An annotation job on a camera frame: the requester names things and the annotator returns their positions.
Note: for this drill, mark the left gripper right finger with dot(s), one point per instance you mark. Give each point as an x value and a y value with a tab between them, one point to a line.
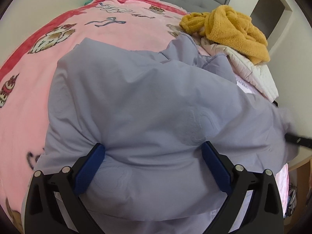
252	203

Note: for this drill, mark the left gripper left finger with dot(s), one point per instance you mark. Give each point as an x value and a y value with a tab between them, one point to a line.
42	213

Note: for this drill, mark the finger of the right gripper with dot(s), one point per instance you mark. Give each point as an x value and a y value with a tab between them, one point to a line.
298	140

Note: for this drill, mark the lavender puffer jacket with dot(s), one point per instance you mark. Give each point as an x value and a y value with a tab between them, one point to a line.
152	111

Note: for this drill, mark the dark clothes pile on floor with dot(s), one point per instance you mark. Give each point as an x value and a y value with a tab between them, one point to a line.
292	200

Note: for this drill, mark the white quilted jacket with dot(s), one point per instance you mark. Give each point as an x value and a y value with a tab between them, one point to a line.
258	76

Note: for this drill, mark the yellow fleece garment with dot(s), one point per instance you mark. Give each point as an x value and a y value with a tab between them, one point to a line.
226	26

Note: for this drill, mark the pink cat print blanket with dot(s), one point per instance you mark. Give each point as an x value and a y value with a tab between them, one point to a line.
26	78

